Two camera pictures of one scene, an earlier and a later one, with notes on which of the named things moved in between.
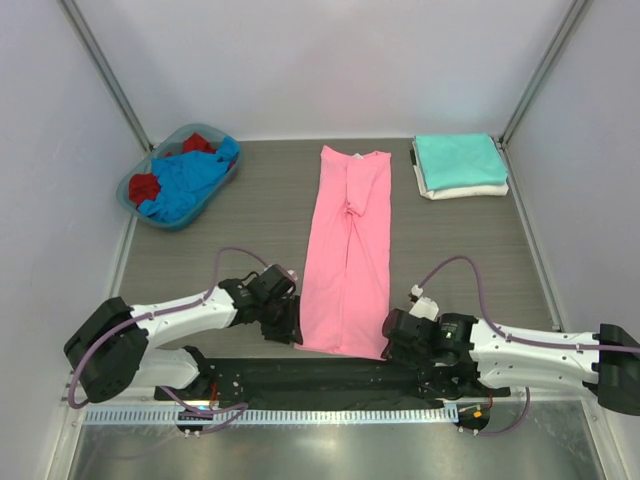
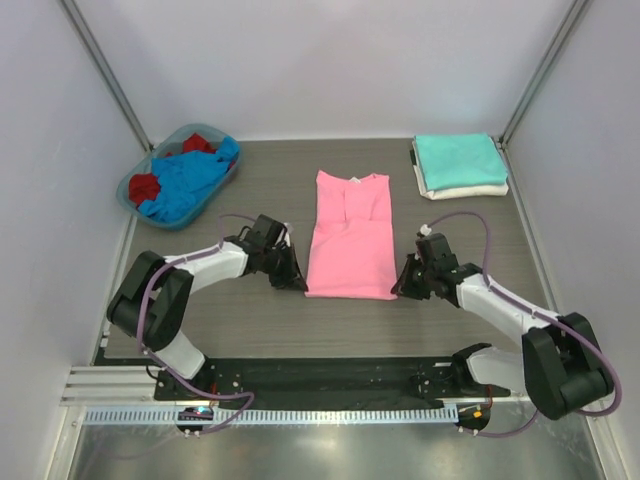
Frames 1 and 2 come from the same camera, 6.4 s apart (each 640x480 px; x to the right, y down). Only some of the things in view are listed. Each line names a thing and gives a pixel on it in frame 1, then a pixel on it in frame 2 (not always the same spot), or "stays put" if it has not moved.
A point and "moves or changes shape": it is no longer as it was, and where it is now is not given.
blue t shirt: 186,179 stays put
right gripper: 396,340 → 420,278
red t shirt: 144,186 stays put
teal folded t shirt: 459,160 stays put
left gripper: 286,320 → 282,261
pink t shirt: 346,272 moves or changes shape
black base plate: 433,377 stays put
